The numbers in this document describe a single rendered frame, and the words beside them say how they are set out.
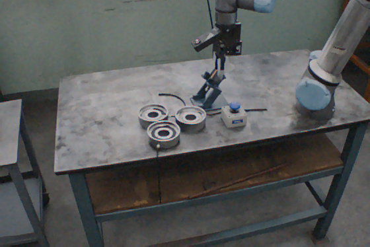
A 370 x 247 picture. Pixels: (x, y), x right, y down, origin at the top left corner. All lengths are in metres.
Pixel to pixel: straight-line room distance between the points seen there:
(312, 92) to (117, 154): 0.64
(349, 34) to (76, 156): 0.90
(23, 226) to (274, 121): 1.22
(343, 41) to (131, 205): 0.90
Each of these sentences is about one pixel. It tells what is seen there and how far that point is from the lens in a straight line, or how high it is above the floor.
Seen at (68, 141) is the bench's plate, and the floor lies 0.80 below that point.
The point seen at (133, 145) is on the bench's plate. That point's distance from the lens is 1.21.
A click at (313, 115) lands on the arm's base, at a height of 0.82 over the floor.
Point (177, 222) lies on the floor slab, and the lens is 1.99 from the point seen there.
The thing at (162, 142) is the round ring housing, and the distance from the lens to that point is 1.16.
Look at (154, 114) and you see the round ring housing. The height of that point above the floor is 0.82.
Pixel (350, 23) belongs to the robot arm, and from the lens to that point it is 1.10.
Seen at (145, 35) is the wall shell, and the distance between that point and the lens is 2.85.
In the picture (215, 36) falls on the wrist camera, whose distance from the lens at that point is 1.25.
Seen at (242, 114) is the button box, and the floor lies 0.84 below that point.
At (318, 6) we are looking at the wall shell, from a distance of 3.32.
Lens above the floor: 1.57
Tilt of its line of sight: 34 degrees down
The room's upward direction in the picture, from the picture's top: straight up
